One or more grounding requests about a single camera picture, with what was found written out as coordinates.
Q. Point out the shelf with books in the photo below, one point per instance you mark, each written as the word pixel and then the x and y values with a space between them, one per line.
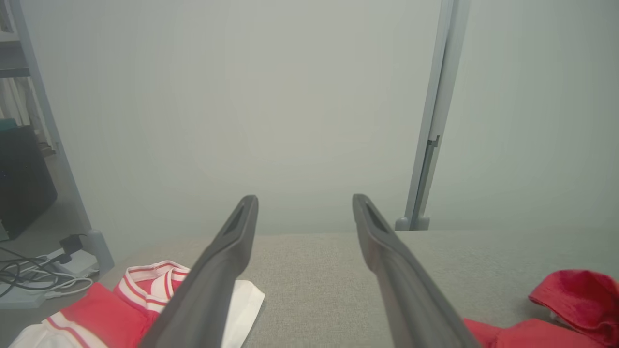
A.
pixel 14 96

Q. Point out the black box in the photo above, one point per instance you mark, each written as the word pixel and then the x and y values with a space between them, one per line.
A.
pixel 24 183

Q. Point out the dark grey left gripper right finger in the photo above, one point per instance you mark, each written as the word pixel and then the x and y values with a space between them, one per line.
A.
pixel 416 309

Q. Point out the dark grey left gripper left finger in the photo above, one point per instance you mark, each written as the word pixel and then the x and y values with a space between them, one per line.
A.
pixel 203 299

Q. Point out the white power strip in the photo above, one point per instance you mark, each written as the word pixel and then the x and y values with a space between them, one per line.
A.
pixel 80 263

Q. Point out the red t-shirt with white sleeves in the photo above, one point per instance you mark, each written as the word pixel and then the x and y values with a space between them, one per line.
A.
pixel 101 314

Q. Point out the flat white board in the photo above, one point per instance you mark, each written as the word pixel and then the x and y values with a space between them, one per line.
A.
pixel 19 299

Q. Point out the grey double partition post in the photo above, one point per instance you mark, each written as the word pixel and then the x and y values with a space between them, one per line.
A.
pixel 437 111

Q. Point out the red basketball jersey with number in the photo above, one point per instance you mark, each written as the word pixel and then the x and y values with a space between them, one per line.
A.
pixel 585 295

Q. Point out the black power adapter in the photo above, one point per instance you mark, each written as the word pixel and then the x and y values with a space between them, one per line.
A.
pixel 72 244

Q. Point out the red shorts with white stripe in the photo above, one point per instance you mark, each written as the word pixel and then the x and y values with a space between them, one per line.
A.
pixel 522 336

